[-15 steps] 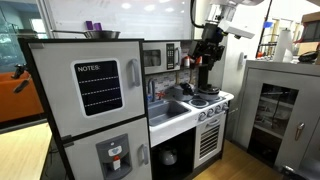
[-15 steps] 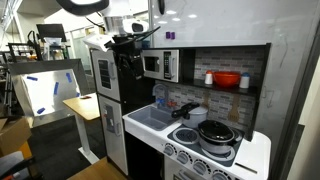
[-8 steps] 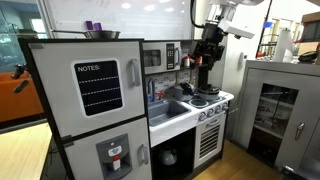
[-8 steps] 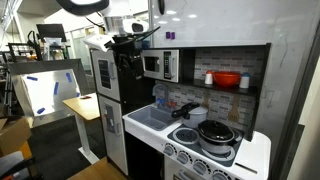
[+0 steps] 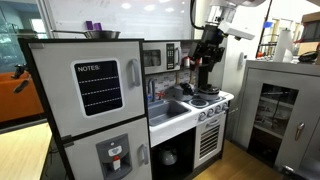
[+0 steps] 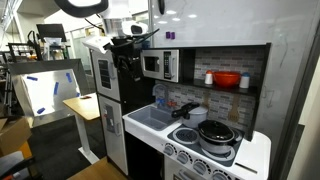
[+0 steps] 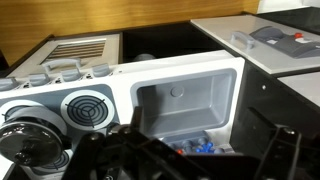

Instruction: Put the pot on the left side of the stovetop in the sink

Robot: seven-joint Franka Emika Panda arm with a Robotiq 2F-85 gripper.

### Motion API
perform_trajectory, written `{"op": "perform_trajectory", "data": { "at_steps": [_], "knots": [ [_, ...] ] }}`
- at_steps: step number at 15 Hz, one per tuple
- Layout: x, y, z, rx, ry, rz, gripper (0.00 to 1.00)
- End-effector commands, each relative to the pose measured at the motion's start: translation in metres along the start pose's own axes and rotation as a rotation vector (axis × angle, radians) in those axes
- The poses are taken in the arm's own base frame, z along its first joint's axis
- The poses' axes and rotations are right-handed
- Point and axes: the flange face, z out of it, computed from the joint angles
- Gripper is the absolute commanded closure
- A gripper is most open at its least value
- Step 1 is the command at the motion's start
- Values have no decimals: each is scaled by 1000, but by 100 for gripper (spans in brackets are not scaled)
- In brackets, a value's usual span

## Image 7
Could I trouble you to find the grey rounded plastic object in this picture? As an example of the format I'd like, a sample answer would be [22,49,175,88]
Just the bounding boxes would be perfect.
[133,52,157,63]

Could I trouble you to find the grey toy oven door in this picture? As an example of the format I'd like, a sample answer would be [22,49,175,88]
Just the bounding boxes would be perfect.
[6,33,123,79]

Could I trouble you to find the grey toy faucet coloured taps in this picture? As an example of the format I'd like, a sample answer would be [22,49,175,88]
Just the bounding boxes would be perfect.
[161,131,234,156]

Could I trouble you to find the grey toy phone red button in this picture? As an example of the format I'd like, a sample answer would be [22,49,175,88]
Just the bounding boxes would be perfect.
[249,25,320,59]

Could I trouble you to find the grey fridge door handle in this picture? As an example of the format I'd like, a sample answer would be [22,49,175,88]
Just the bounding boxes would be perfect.
[230,30,256,50]

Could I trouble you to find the grey fridge door with phone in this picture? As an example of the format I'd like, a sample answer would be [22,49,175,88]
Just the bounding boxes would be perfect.
[190,14,320,76]

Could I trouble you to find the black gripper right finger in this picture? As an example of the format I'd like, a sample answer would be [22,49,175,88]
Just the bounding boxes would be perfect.
[242,106,303,180]

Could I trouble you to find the grey oven door handle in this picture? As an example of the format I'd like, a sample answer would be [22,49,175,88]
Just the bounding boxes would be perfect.
[41,58,83,74]

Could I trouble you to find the grey stove knob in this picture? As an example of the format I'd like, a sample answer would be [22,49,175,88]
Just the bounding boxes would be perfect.
[28,73,51,88]
[90,63,112,78]
[59,68,83,83]
[0,77,19,93]

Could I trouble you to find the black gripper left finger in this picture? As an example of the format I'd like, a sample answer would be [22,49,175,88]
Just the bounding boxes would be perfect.
[61,106,151,180]

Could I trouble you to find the grey toy sink basin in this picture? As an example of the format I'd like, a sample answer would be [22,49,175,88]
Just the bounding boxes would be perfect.
[130,68,238,139]

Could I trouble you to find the white toy kitchen unit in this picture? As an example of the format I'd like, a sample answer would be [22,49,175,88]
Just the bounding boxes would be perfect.
[0,14,320,180]

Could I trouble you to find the glossy black pot lid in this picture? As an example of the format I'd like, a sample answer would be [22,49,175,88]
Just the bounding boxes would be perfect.
[0,120,65,168]

